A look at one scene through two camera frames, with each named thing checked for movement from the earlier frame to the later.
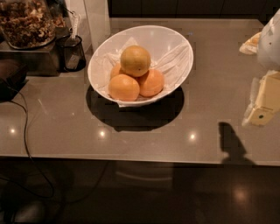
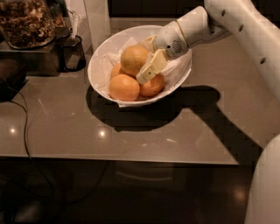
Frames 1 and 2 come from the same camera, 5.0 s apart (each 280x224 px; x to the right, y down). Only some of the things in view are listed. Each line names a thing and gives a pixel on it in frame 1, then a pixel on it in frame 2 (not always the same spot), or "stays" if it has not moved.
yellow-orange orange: [135, 60] stays
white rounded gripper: [269, 46] to [170, 40]
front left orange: [123, 87] stays
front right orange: [150, 84] stays
